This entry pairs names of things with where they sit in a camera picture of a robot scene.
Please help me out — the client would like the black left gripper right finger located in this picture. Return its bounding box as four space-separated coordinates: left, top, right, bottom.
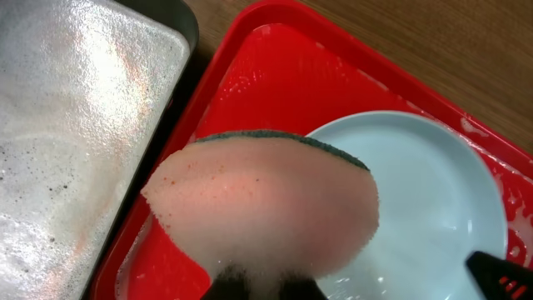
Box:
278 274 327 300

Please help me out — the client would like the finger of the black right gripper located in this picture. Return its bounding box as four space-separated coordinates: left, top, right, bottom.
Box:
466 251 532 300

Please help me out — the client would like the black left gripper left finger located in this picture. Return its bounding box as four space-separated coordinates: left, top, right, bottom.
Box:
201 266 251 300

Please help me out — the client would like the pink green sponge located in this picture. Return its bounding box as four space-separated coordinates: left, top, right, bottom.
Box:
142 130 379 285

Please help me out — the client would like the light blue plate top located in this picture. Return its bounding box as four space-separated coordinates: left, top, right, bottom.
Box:
311 111 507 300

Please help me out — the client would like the red plastic tray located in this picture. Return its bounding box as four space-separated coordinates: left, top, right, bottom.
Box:
89 0 533 300

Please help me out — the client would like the black soapy water tray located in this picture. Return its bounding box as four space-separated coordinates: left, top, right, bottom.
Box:
1 0 198 299

